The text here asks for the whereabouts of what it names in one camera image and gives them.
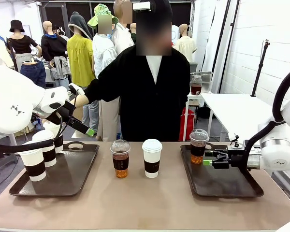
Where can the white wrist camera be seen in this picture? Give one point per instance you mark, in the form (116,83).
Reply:
(75,88)
(235,144)

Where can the mannequin torso in blue jeans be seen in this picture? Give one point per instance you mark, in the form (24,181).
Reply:
(35,72)

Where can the tall mannequin in white shirt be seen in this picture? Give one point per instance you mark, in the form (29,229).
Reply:
(122,36)

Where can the clear plastic iced tea cup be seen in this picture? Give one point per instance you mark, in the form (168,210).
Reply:
(197,149)
(120,162)

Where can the person's right hand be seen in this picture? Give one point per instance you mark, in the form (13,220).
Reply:
(81,100)

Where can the mannequin in dark green top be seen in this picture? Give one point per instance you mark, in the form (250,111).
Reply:
(133,32)

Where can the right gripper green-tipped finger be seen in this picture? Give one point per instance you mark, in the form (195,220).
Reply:
(217,164)
(216,153)

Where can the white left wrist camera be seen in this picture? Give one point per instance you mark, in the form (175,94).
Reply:
(75,88)

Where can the person in black cardigan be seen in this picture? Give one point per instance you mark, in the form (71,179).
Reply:
(149,101)

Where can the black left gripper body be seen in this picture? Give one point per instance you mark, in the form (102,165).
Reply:
(62,113)

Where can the mannequin in pale yellow shirt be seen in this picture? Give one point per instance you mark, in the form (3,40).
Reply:
(186,47)

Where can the person's right forearm black sleeve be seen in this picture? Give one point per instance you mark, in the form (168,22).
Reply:
(99,93)

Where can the mannequin white jacket green hat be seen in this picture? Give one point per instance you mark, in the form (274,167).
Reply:
(104,53)

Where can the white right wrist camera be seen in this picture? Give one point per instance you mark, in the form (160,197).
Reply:
(235,144)

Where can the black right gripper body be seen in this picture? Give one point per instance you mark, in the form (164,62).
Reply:
(238,158)

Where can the mannequin black hat black top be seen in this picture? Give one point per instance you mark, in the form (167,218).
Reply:
(21,43)

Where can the black tripod stand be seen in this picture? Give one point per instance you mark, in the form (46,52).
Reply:
(259,70)

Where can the mannequin in black sweater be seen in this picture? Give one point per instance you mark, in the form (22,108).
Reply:
(54,46)

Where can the white head-mounted camera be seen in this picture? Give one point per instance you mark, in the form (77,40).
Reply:
(142,6)

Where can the white paper cup brown sleeve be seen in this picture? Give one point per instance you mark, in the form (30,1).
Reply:
(49,157)
(35,166)
(59,143)
(151,159)

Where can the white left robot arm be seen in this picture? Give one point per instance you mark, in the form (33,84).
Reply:
(9,101)

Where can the dark brown plastic tray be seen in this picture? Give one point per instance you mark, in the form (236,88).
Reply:
(220,181)
(67,169)

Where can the large white table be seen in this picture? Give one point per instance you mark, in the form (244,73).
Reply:
(232,108)

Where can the black backdrop stand pole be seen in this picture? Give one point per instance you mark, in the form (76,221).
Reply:
(232,25)

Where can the glass jar of tea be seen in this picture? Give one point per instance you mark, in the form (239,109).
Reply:
(196,85)

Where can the red shopping bag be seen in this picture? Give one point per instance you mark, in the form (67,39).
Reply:
(187,123)

